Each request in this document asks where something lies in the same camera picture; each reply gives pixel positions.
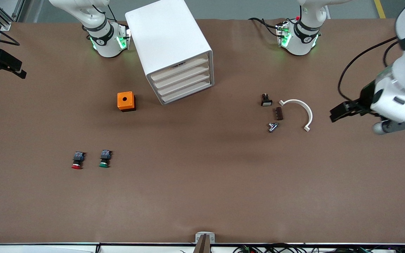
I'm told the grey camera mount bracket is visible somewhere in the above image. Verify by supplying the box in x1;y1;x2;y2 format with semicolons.
195;232;216;244

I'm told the yellow floor tape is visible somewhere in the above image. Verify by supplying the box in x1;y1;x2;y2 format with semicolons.
374;0;386;18

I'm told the white table edge panel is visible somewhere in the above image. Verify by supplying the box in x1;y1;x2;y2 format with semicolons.
0;244;99;253

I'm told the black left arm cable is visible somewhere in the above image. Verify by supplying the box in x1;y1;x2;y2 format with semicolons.
338;37;398;103

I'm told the brown table cover sheet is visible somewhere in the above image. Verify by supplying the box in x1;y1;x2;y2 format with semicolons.
0;18;405;245

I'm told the white curved bracket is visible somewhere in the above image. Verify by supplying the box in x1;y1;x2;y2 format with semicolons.
279;99;313;132

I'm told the black base cable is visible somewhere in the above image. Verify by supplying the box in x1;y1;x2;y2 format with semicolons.
248;17;281;38

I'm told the red push button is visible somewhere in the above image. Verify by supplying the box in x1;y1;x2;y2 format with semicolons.
71;151;86;170

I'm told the black cable bundle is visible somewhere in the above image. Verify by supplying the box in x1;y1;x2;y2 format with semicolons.
180;243;405;253

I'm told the orange button enclosure box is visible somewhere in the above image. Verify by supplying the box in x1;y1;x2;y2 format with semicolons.
117;91;136;112

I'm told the green push button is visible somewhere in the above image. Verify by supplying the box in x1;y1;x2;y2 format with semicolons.
99;150;113;168

